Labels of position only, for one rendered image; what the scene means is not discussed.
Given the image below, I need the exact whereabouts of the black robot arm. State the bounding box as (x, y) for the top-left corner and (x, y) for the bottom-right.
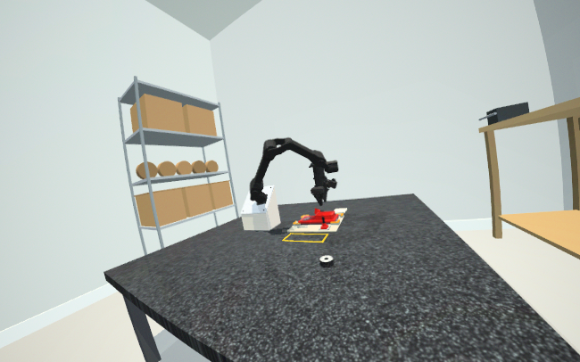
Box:
(249, 137), (338, 205)

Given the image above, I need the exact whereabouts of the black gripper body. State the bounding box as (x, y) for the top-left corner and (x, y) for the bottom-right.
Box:
(311, 174), (330, 193)

